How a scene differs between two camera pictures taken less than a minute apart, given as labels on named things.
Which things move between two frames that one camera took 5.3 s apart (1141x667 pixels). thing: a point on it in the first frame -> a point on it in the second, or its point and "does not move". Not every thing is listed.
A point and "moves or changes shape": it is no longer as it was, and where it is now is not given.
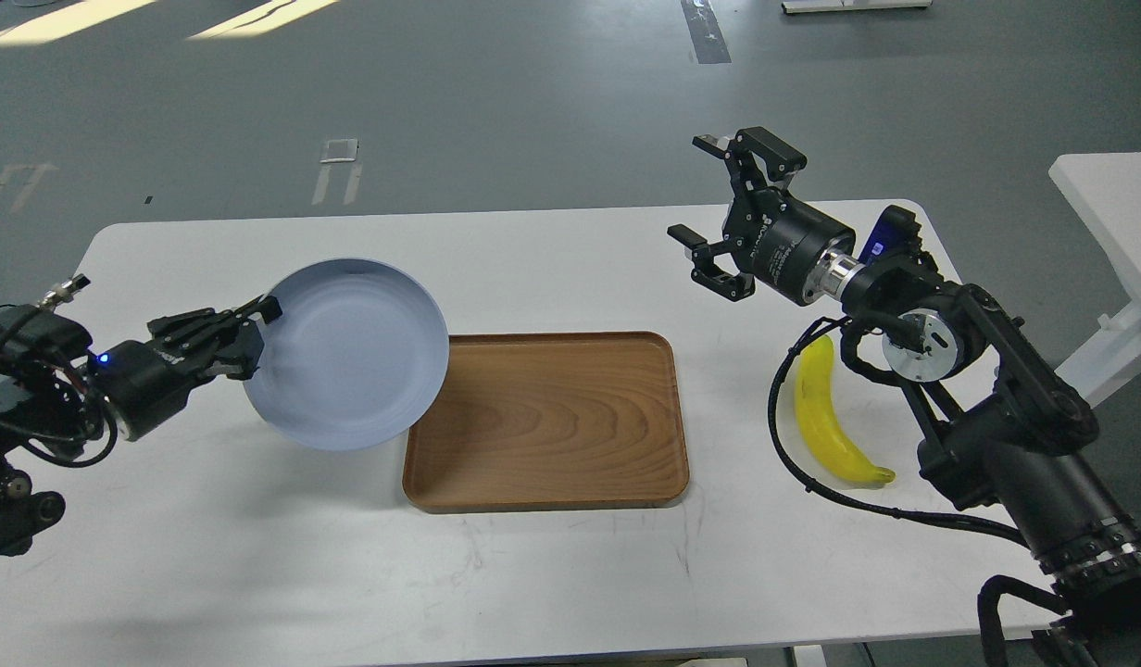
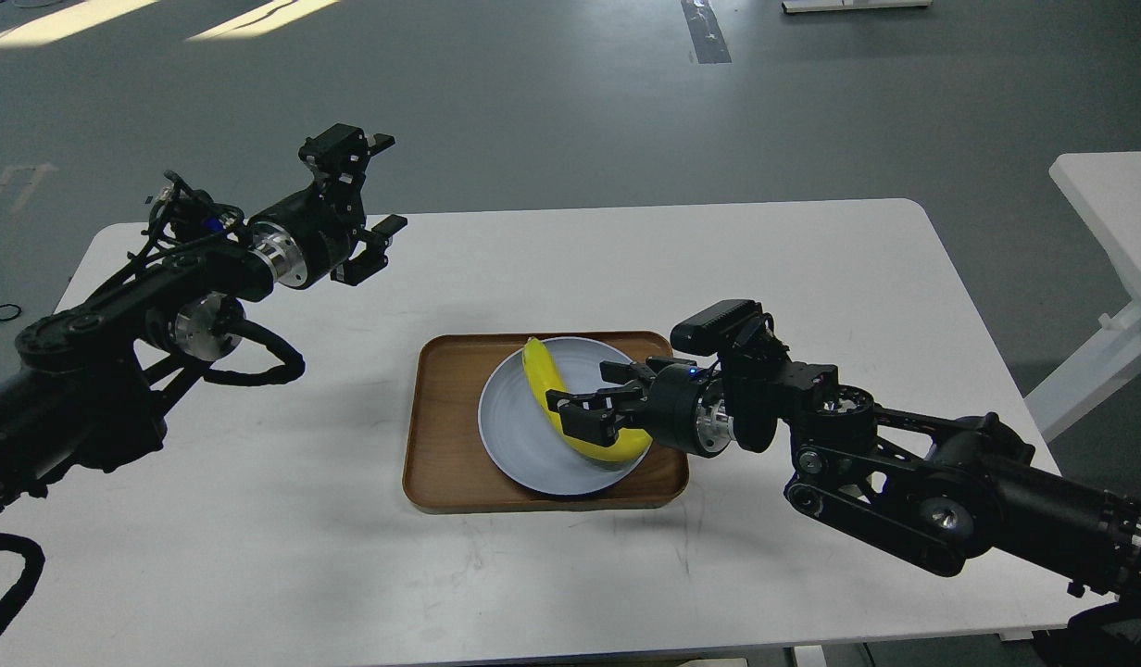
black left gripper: x=142 y=385 -> x=307 y=234
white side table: x=1121 y=197 does not move
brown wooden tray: x=550 y=421 does not move
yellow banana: x=821 y=415 moves or changes shape
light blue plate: x=357 y=358 -> x=522 y=435
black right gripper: x=775 y=238 -> x=687 y=406
